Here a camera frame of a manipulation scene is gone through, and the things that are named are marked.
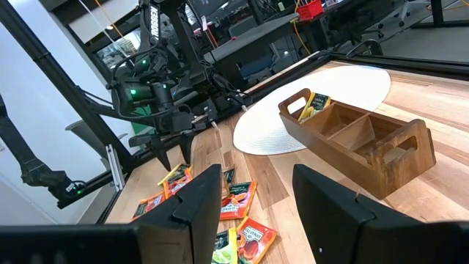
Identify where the grey chair backrest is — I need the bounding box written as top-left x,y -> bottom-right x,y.
64,119 -> 129,158

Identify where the yellow cable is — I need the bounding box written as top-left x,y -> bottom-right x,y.
93,0 -> 129,41

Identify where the foil tea packet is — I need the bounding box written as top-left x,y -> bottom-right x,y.
222,166 -> 237,186

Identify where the grey side table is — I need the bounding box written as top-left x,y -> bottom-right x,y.
203,12 -> 312,74

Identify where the white round woven placemat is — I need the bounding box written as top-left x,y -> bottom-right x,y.
232,65 -> 392,156

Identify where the black rig frame post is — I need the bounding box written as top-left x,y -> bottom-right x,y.
0,0 -> 137,175

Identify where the black bent metal bar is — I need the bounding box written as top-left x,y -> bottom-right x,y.
0,94 -> 88,210

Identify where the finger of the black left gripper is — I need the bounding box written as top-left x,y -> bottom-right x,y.
146,136 -> 172,172
179,131 -> 195,165

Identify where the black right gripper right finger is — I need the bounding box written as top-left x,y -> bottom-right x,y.
292,164 -> 469,264

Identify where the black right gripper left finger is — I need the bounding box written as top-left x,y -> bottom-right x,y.
0,164 -> 223,264

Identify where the red plastic basket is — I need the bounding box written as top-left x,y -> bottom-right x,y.
295,0 -> 325,21

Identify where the silver aluminium bracket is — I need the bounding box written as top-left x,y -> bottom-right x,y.
105,144 -> 126,192

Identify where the black rolling office chair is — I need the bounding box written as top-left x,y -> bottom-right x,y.
324,0 -> 410,43

